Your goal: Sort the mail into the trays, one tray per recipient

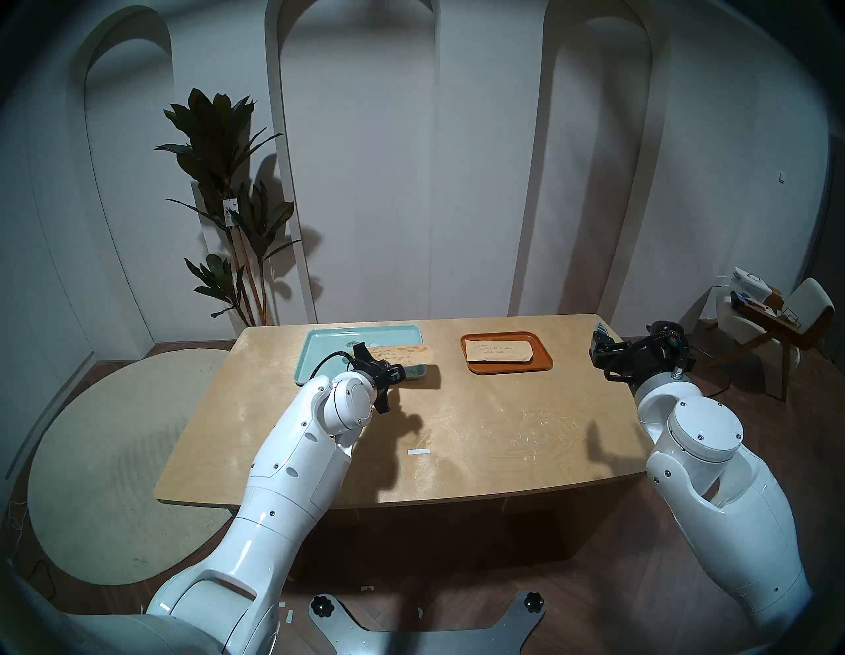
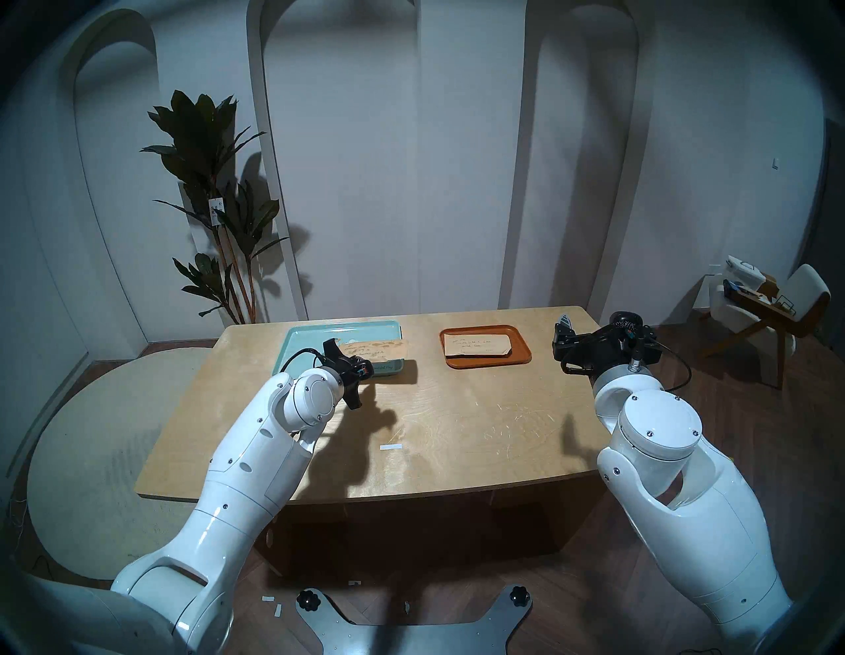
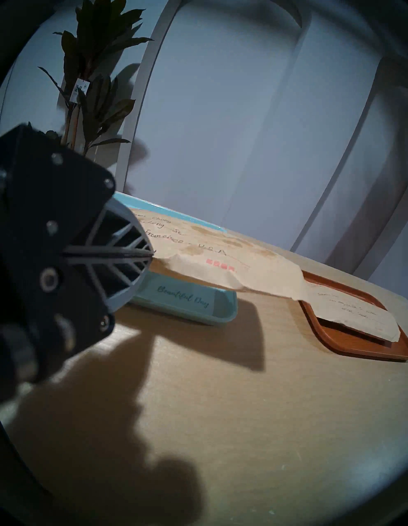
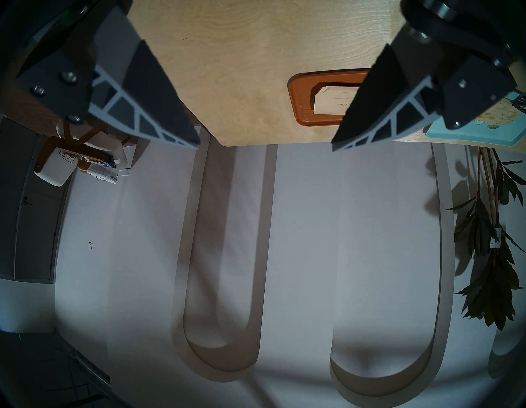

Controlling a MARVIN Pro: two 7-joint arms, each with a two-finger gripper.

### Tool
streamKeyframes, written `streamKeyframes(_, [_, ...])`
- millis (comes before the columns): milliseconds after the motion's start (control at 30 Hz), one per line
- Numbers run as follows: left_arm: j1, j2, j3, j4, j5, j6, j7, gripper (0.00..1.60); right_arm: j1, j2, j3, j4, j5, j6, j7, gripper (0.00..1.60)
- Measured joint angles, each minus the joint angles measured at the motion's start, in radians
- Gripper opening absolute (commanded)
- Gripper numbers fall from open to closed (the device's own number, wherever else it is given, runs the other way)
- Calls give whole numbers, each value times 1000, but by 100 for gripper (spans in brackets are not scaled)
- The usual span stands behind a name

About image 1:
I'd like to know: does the grey metal robot base plate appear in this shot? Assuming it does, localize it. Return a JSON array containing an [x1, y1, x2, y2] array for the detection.
[[309, 591, 546, 655]]

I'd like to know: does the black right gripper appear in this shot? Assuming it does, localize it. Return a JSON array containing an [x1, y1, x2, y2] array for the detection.
[[589, 321, 695, 384]]

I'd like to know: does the round beige rug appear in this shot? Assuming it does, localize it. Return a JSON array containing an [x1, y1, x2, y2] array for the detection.
[[28, 349, 232, 586]]

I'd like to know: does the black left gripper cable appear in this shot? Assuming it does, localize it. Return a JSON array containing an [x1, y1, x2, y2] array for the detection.
[[310, 352, 357, 384]]

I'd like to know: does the stained brown envelope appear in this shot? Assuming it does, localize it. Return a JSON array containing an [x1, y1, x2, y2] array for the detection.
[[370, 343, 435, 368]]

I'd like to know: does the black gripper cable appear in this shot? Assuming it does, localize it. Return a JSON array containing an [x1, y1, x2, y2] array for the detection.
[[310, 352, 357, 384], [687, 353, 733, 397]]

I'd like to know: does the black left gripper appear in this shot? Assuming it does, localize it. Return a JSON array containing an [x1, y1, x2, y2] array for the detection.
[[349, 341, 405, 415]]

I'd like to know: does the white armchair with wooden frame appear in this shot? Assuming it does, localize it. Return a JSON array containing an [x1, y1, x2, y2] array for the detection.
[[716, 277, 836, 402]]

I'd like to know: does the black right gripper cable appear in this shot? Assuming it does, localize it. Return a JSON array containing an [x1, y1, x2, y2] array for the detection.
[[687, 353, 733, 397]]

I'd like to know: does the orange tray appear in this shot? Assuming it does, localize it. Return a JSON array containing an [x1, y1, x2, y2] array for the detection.
[[461, 331, 554, 376]]

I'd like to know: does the plain brown envelope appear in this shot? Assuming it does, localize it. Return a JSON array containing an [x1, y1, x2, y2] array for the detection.
[[465, 339, 534, 364]]

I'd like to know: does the tall green leafy plant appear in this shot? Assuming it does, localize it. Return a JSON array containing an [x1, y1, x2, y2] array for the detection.
[[156, 88, 304, 328]]

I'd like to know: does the teal tray with leaf print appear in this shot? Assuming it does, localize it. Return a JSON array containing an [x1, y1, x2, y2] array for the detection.
[[294, 324, 428, 386]]

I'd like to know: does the white box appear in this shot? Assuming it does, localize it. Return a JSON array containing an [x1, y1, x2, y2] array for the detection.
[[731, 267, 773, 301]]

